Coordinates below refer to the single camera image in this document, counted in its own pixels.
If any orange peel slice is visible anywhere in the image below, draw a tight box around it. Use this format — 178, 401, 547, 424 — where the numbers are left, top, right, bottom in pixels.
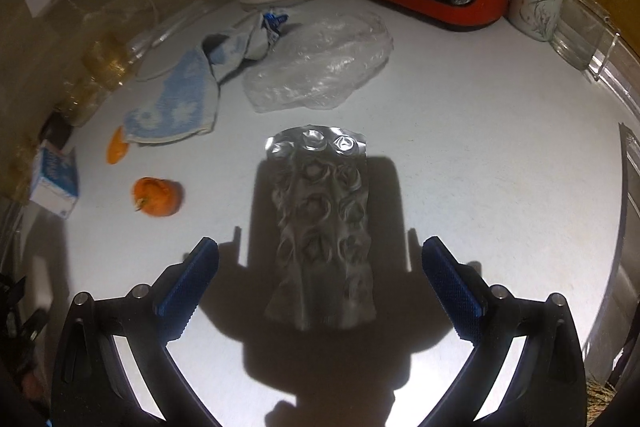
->
106, 126, 129, 165

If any dark round jar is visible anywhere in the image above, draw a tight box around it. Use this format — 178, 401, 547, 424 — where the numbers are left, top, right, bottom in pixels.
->
38, 112, 74, 152

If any silver foil blister pack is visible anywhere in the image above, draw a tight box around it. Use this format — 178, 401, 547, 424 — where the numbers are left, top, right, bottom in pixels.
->
265, 124, 376, 331

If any blue white floral cloth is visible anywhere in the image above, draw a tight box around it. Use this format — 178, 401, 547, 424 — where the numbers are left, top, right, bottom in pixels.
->
122, 12, 277, 145

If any clear crumpled plastic bag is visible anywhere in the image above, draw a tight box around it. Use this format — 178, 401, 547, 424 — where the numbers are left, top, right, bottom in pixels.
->
242, 11, 394, 113

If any blue white milk carton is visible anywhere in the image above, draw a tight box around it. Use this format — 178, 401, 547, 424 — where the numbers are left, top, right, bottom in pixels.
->
29, 140, 79, 219

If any clear glass mug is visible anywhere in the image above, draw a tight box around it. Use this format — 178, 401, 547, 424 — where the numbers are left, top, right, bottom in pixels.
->
550, 0, 620, 81

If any stainless steel sink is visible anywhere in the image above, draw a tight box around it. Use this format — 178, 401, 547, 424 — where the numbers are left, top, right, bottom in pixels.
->
584, 124, 639, 388

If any orange peel cup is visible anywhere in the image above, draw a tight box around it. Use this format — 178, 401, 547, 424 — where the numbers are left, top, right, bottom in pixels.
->
131, 176, 183, 218

